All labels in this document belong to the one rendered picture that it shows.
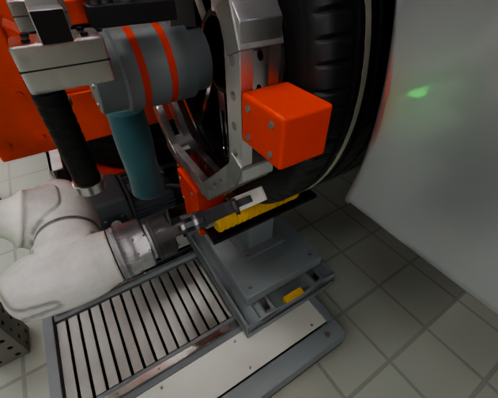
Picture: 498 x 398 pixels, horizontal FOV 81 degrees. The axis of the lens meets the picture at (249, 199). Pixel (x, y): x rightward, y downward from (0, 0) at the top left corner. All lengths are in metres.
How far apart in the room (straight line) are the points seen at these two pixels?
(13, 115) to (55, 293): 0.68
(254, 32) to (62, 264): 0.40
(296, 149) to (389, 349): 0.94
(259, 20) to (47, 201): 0.44
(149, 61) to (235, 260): 0.67
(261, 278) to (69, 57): 0.77
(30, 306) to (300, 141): 0.42
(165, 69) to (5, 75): 0.58
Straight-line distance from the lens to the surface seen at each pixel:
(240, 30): 0.37
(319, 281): 1.05
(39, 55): 0.40
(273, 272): 0.98
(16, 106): 1.08
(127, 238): 0.50
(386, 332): 1.22
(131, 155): 0.78
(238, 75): 0.39
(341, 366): 1.13
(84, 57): 0.40
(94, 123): 1.11
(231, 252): 1.02
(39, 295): 0.51
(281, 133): 0.34
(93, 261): 0.49
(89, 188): 0.48
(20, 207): 0.61
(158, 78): 0.56
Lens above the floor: 1.03
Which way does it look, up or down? 42 degrees down
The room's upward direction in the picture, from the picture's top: straight up
